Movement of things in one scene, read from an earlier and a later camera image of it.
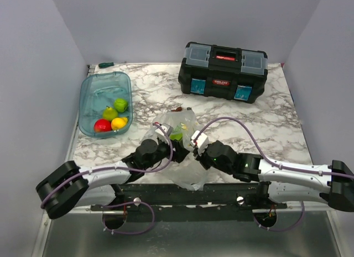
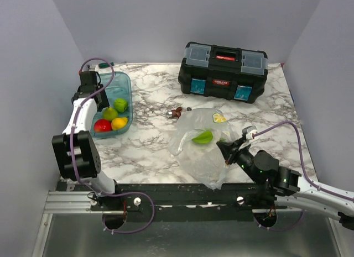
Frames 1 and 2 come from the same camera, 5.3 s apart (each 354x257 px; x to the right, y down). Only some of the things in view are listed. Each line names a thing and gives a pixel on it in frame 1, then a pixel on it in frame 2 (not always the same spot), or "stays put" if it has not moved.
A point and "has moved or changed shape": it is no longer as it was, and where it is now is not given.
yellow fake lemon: [119, 123] stays put
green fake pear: [109, 113] stays put
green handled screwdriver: [105, 64] stays put
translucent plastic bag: [187, 173] has moved or changed shape
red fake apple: [102, 125] stays put
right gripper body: [205, 160] -> [243, 156]
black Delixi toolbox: [214, 71] stays put
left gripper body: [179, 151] -> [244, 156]
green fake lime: [121, 105] stays put
